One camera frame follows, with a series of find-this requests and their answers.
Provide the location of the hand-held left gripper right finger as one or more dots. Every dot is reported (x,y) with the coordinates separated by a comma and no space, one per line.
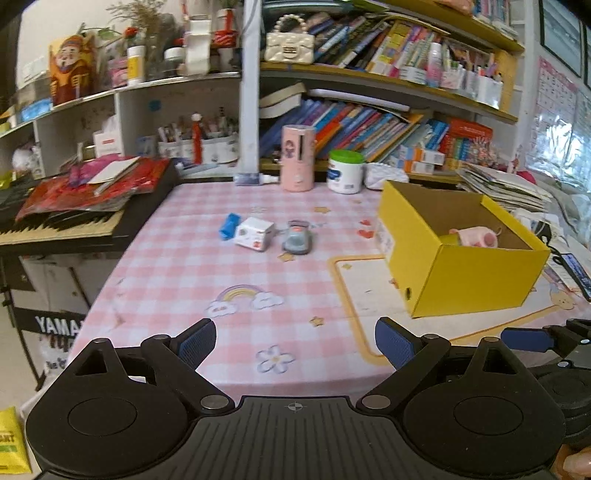
(395,344)

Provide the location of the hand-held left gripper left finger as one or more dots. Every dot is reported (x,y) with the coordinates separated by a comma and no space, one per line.
(197,344)

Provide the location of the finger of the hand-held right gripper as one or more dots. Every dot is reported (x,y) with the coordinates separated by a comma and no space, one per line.
(526,339)

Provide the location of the yellow cardboard box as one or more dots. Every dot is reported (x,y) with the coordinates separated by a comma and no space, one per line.
(480,281)

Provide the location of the pink plush toy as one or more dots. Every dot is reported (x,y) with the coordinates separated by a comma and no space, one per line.
(478,236)

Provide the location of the small blue packet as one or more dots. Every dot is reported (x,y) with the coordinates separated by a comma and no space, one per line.
(228,227)

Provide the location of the small white carton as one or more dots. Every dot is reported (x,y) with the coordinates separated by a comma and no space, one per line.
(254,234)

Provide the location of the grey toy car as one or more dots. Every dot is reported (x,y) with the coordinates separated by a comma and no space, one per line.
(298,239)

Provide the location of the person's right hand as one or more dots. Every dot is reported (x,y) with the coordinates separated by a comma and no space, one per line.
(579,466)

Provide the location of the pink checkered tablecloth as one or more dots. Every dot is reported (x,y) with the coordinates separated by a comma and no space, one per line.
(194,277)

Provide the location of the smartphone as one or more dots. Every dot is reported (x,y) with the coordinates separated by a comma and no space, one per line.
(575,277)

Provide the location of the stack of papers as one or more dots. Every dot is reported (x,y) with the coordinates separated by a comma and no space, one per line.
(503,189)

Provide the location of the black keyboard stand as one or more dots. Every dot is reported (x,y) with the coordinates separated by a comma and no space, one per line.
(41,295)

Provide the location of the white tissue pack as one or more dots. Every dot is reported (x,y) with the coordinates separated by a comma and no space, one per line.
(385,175)

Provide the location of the black electronic keyboard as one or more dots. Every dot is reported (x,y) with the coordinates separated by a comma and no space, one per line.
(69,228)

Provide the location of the white glue bottle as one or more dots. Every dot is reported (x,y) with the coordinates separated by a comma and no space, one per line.
(249,179)

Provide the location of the white jar with green lid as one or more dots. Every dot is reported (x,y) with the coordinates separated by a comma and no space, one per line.
(345,174)

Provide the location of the orange and white box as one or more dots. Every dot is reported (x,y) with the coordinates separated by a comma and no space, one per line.
(413,166)
(425,154)

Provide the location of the white card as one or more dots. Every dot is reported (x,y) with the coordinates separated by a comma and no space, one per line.
(113,171)

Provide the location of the white pen cup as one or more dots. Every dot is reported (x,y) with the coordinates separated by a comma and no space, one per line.
(174,150)
(220,150)

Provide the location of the red paper sheets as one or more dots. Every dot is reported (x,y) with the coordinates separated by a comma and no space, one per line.
(60,194)

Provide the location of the red doll ornament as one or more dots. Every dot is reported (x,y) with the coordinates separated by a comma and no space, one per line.
(197,138)

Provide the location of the pink humidifier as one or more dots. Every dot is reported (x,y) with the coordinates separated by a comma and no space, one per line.
(298,159)

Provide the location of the red boxed book set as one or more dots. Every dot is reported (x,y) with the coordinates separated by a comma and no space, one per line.
(466,138)

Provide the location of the yellow bag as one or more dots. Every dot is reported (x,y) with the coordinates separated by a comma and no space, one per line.
(11,443)

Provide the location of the white box with red label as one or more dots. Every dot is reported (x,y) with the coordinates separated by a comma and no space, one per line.
(109,145)

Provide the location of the row of leaning books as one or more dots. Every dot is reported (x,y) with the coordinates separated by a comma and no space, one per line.
(351,127)

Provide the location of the white shelf unit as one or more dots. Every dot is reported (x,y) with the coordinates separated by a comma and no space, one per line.
(138,106)

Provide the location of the white pen box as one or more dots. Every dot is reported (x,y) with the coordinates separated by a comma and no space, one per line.
(488,92)

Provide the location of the wooden bookshelf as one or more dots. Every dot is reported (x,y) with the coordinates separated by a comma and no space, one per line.
(346,77)

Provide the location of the white bottle with yellow label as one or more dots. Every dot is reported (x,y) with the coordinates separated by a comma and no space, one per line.
(135,67)

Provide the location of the fortune god figure box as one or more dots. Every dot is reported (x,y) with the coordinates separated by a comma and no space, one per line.
(71,74)

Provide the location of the row of upright books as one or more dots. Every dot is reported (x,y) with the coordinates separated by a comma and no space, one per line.
(369,41)

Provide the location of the white quilted handbag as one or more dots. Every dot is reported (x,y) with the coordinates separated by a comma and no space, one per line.
(290,46)

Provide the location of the alphabet wall poster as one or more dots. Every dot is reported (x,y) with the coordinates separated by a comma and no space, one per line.
(551,120)

